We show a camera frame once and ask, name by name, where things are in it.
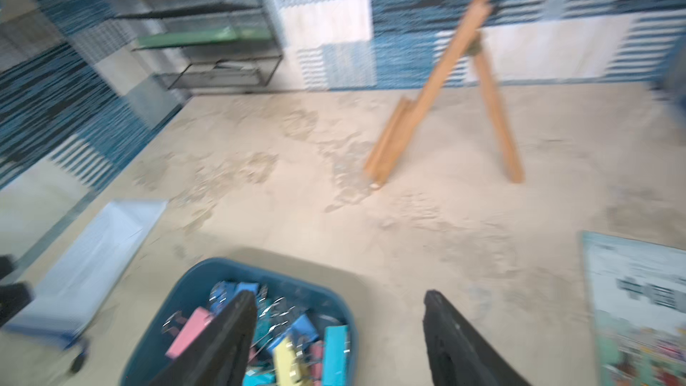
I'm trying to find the colourful history picture book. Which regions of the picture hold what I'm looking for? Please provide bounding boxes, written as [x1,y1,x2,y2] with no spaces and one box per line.
[581,232,685,385]

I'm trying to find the pink binder clip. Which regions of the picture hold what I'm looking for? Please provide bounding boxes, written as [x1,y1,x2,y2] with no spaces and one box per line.
[307,341,324,386]
[162,307,214,359]

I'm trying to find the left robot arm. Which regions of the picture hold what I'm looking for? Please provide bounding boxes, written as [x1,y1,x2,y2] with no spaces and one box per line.
[0,255,34,328]

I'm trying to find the teal plastic storage box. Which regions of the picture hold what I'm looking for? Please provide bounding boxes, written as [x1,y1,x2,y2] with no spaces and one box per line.
[120,257,358,385]

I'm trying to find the white paper document pouch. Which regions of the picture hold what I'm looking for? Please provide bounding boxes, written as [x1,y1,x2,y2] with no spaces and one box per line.
[3,199,167,373]

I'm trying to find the wooden easel stand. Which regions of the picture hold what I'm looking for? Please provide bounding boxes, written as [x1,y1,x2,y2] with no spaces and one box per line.
[363,0,526,189]

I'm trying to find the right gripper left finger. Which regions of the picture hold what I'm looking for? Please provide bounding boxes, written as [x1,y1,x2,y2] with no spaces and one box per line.
[150,291,257,386]

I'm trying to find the teal binder clip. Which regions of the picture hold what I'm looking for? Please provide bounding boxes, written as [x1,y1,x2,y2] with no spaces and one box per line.
[321,325,349,386]
[242,367,277,386]

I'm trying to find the black wire mesh shelf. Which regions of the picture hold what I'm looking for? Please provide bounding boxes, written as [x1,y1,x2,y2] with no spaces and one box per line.
[108,0,284,92]

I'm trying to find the yellow binder clip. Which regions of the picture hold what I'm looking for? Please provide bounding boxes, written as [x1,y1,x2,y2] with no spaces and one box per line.
[273,337,305,386]

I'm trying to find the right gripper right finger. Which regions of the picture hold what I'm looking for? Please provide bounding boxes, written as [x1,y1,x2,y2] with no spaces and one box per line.
[423,289,530,386]

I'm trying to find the blue binder clip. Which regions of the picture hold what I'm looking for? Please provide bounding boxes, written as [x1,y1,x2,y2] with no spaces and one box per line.
[209,281,259,316]
[266,313,320,355]

